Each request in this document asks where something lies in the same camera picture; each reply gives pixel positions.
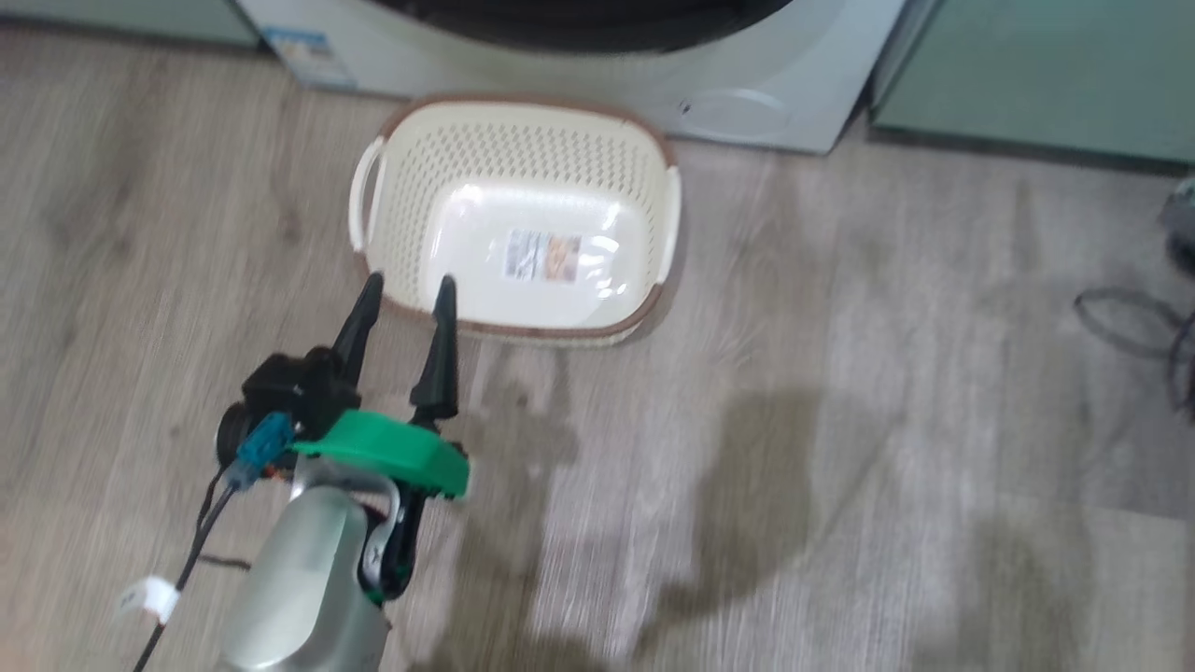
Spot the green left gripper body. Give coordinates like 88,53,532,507
292,409,471,606

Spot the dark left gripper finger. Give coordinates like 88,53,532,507
331,272,386,385
409,274,461,432

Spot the paper label inside basket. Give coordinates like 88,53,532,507
503,230,583,284

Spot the cream perforated laundry basket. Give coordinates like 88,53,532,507
347,93,683,349

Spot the white washing machine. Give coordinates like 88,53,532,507
233,0,908,156

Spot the blue energy label sticker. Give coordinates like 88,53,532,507
260,27,359,91

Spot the round white filter cover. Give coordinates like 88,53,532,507
698,88,796,143

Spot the wide pale green cabinet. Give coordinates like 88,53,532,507
868,0,1195,171

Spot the blue left cable connector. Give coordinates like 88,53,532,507
227,412,296,492

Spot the white cable tag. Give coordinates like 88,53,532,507
119,577,180,624

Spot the black floor cable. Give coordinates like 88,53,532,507
1073,285,1195,416

